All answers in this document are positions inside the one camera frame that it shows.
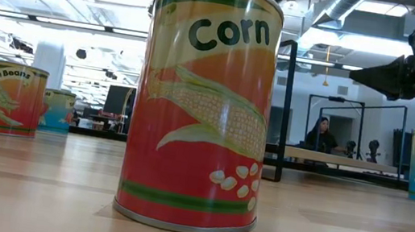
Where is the green beans label tin can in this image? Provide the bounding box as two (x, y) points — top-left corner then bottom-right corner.
(0, 60), (52, 142)

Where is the yellow hanging pendant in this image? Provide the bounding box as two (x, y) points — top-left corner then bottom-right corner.
(320, 45), (335, 89)

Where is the black metal workstation frame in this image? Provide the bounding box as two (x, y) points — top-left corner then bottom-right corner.
(301, 91), (368, 159)

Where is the black computer monitor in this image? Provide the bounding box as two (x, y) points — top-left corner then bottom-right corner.
(388, 127), (414, 169)
(102, 83), (137, 119)

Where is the corn label tin can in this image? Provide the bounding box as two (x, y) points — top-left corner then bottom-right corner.
(110, 0), (288, 232)

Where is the black aluminium table frame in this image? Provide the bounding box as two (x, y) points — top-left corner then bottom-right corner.
(0, 113), (413, 192)

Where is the person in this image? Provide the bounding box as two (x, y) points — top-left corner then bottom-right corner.
(303, 113), (353, 157)

